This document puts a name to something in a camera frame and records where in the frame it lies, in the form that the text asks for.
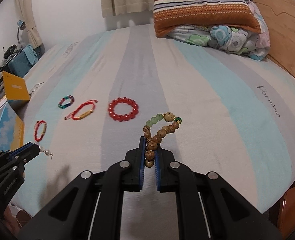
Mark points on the striped bed sheet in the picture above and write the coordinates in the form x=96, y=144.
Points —
x=238, y=114

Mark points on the beige side curtain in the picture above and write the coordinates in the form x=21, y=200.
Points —
x=25, y=11

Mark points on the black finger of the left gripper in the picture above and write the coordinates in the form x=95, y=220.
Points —
x=25, y=153

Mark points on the blue desk lamp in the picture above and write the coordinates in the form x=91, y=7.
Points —
x=21, y=27

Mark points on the teal suitcase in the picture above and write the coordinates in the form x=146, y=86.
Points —
x=19, y=64

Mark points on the light blue cloth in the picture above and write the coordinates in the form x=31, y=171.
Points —
x=31, y=55

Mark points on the dark clothes pile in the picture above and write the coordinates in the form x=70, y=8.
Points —
x=14, y=49

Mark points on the person's left hand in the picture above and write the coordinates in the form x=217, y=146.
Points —
x=15, y=218

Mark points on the wooden headboard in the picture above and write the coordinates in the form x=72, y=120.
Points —
x=280, y=18

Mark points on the blue yellow cardboard box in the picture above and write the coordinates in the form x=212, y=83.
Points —
x=11, y=125

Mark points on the floral folded quilt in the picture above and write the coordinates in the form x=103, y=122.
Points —
x=234, y=40

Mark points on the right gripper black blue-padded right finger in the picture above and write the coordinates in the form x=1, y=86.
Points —
x=208, y=207

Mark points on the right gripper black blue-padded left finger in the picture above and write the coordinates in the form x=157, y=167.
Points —
x=90, y=206

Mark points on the striped orange red pillow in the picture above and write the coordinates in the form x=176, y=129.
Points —
x=169, y=14

